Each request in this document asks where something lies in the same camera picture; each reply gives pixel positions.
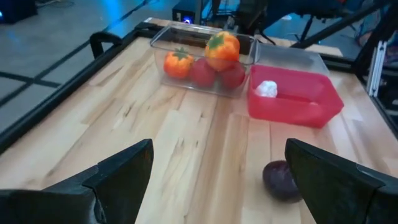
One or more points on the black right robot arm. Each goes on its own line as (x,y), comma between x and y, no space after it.
(295,6)

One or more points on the large clear plastic bin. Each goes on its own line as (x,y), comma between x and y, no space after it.
(289,57)

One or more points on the silver mounting bracket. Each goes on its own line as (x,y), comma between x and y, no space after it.
(377,68)

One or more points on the white garlic bulb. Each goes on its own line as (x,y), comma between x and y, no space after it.
(266,88)

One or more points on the black aluminium table frame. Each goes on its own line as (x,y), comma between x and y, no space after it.
(62,93)

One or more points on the purple onion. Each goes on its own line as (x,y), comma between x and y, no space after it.
(278,182)

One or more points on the orange pumpkin toy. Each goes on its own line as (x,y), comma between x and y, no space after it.
(222,49)

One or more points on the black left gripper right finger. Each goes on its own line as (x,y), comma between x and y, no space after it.
(342,196)

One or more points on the red plastic bin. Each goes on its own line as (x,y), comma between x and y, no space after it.
(295,105)

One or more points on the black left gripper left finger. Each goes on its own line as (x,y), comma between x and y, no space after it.
(77,199)

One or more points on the black floor box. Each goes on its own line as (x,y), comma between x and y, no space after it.
(15,11)

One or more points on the black computer box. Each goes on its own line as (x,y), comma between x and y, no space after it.
(182,14)

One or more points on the small clear plastic bin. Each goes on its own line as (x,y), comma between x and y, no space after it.
(174,37)

